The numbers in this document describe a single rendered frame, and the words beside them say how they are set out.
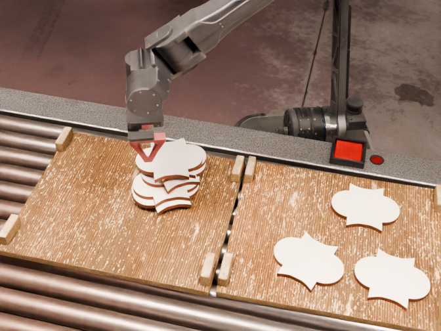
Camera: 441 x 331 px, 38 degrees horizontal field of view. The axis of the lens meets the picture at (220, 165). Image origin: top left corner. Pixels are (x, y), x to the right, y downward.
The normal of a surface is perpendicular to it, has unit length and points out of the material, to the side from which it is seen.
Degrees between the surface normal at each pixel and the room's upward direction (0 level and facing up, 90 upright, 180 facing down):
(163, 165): 0
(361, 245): 0
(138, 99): 89
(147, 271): 0
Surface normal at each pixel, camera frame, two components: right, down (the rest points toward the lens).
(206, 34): 0.20, 0.64
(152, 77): -0.54, -0.55
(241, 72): 0.02, -0.72
